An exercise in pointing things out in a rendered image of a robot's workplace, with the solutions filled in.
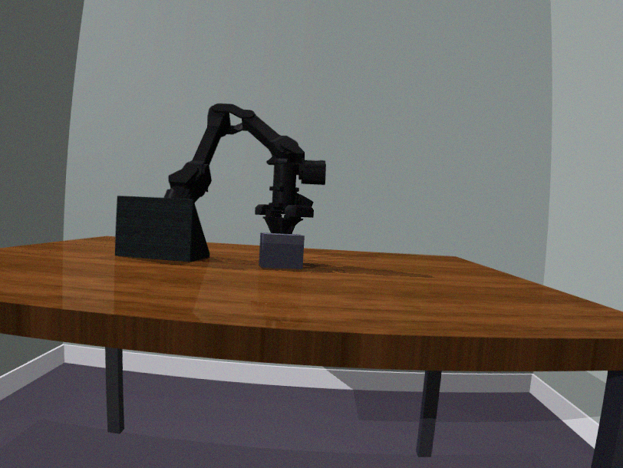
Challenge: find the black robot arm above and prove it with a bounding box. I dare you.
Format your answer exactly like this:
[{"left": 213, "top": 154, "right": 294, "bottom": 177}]
[{"left": 164, "top": 103, "right": 326, "bottom": 203}]

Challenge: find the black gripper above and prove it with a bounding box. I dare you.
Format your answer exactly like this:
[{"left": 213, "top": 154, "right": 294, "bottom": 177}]
[{"left": 255, "top": 182, "right": 314, "bottom": 234}]

